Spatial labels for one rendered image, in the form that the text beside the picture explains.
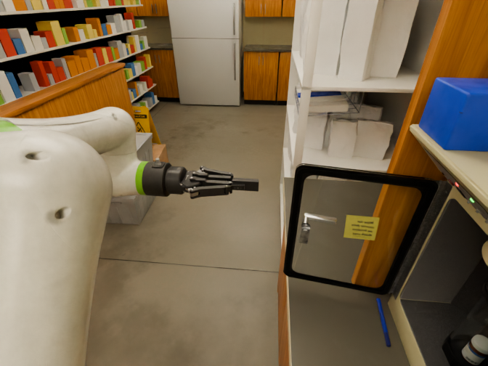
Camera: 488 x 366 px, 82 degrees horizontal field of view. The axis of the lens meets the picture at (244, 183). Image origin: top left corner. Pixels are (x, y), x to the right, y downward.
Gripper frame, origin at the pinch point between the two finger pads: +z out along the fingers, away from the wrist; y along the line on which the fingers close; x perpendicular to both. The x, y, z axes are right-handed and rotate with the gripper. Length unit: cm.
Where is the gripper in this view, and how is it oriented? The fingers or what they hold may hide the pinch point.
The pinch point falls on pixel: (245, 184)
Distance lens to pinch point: 73.4
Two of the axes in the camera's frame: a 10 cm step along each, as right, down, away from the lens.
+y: 0.9, -5.5, 8.3
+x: -0.1, 8.4, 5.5
